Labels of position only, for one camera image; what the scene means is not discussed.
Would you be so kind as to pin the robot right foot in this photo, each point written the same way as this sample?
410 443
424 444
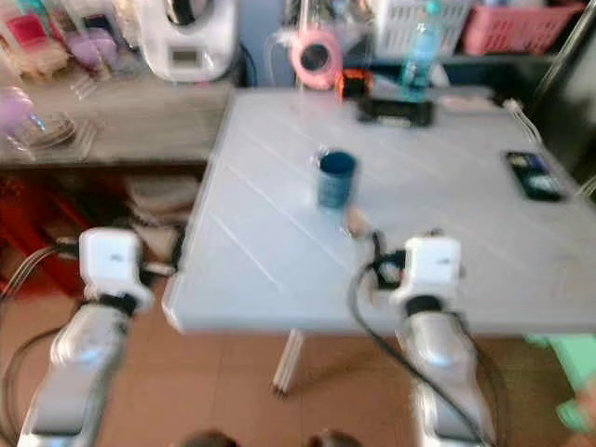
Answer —
332 440

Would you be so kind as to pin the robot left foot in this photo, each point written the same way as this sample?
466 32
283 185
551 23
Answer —
205 440

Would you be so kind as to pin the white plastic basket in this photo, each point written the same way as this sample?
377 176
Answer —
396 33

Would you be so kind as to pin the blue cup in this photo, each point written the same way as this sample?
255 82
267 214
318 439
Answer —
337 180

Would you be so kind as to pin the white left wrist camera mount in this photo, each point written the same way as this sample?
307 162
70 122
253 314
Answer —
112 263

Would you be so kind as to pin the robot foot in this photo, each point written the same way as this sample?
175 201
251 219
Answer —
205 440
332 440

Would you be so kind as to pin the pink round object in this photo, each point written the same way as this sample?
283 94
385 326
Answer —
304 58

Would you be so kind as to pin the green plastic object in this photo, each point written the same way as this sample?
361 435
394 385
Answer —
568 358

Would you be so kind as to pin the purple plastic bowl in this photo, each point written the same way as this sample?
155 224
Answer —
14 112

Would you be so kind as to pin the wooden side counter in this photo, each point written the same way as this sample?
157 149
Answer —
140 126

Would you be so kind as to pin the white kitchen appliance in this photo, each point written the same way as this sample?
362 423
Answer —
191 51

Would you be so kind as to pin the stack of pale plates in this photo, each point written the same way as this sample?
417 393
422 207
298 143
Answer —
158 196

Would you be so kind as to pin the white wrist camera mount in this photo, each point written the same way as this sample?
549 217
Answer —
428 265
112 263

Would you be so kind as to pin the small beige object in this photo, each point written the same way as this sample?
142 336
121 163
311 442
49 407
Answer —
358 222

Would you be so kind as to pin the red plastic stool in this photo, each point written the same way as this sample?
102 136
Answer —
28 228

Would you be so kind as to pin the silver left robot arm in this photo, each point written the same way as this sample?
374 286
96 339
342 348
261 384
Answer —
88 358

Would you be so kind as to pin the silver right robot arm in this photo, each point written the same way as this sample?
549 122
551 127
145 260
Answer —
442 358

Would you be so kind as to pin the small orange black device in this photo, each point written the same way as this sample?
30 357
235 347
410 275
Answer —
354 84

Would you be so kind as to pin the blue plastic water bottle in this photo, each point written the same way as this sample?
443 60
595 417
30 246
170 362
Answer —
421 54

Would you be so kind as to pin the white folding table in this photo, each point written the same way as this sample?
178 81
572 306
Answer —
270 242

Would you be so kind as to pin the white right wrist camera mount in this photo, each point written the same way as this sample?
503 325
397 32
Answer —
428 265

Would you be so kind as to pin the pink plastic basket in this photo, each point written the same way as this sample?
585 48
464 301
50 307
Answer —
517 31

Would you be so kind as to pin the black oblong box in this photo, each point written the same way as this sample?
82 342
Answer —
396 111

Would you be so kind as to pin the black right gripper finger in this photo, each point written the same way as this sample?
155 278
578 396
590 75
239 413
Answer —
377 248

